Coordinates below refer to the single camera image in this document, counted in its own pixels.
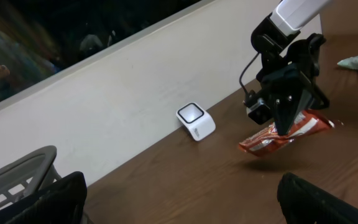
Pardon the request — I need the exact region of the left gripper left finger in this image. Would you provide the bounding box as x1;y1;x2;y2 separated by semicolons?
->
0;171;88;224

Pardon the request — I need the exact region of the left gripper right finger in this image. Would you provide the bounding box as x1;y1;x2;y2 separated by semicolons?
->
277;172;358;224

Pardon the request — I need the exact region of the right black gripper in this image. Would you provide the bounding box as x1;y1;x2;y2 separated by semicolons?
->
255;33;331;136

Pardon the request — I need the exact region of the red Top candy bar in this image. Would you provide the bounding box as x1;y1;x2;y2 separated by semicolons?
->
238;109;336;157

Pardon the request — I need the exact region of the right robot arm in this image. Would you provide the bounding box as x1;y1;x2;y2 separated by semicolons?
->
244;0;329;136

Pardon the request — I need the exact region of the white barcode scanner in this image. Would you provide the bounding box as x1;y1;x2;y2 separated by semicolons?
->
176;102;216;141

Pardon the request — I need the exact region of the grey plastic shopping basket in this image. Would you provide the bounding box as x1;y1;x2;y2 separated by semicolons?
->
0;146;61;210

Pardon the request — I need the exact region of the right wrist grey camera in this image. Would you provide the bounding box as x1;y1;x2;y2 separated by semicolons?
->
244;90;272;125

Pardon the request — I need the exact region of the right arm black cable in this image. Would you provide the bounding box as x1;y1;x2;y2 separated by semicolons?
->
239;52;260;97

